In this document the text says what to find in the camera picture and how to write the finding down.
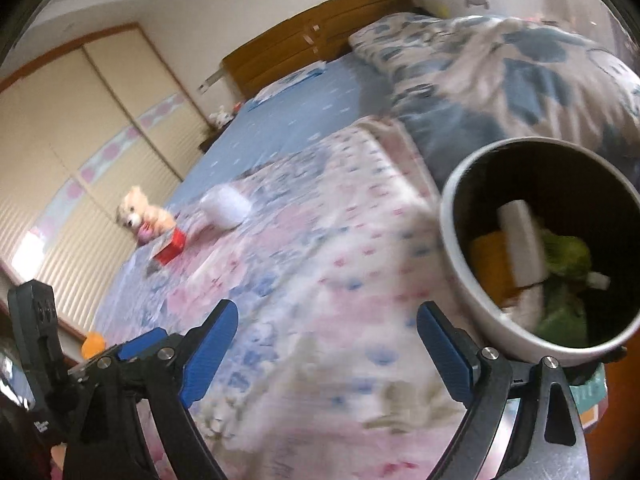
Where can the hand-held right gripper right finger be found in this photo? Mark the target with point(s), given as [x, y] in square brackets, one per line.
[445, 355]

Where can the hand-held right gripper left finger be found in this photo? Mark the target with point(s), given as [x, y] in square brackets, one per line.
[210, 350]

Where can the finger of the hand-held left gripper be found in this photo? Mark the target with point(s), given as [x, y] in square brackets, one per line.
[142, 342]

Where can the white bin with black liner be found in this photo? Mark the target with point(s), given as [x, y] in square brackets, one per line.
[465, 260]

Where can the green wrapper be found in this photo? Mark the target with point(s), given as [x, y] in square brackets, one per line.
[570, 255]

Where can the small white bottle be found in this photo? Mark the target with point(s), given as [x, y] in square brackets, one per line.
[598, 281]

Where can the orange ball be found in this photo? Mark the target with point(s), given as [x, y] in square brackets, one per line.
[93, 346]

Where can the red box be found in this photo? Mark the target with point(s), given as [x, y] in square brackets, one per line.
[170, 250]

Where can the yellow packet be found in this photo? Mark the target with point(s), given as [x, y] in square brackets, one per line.
[487, 265]

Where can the plush toy dog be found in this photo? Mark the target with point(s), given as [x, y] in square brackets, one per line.
[142, 212]

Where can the pink floral blanket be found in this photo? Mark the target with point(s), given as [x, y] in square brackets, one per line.
[325, 285]

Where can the dark wooden nightstand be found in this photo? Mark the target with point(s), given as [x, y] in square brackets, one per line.
[210, 141]

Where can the beige sliding door wardrobe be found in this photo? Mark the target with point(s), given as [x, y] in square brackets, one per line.
[75, 125]

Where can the white rabbit plush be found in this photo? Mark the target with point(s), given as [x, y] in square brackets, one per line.
[220, 116]

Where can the blue bed sheet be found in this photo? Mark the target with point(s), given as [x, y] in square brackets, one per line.
[280, 125]

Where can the blue and white pillow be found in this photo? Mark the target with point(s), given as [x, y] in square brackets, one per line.
[285, 85]

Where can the white and blue cartoon quilt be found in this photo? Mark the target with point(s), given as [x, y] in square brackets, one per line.
[500, 75]

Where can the brown wooden headboard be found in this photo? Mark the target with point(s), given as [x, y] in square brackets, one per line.
[300, 45]

